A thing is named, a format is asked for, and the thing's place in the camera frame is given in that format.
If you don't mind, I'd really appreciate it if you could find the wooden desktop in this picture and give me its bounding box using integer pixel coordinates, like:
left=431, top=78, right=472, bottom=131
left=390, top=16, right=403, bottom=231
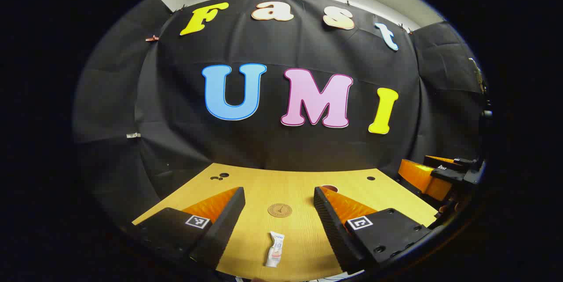
left=132, top=163, right=439, bottom=282

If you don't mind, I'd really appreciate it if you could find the round cork coaster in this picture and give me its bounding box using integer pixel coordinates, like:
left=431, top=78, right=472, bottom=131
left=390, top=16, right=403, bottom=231
left=268, top=203, right=293, bottom=218

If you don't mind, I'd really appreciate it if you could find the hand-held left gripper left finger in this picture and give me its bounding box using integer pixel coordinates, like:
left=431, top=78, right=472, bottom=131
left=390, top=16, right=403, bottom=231
left=130, top=187, right=245, bottom=270

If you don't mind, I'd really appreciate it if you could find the black backdrop cloth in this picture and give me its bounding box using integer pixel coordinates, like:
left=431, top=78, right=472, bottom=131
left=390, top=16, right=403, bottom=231
left=73, top=0, right=489, bottom=230

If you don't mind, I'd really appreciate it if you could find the white toothpaste tube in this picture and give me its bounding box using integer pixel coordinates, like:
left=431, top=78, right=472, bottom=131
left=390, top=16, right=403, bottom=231
left=265, top=231, right=285, bottom=268

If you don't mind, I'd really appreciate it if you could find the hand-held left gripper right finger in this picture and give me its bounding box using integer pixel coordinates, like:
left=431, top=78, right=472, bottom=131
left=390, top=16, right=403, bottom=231
left=314, top=187, right=432, bottom=274

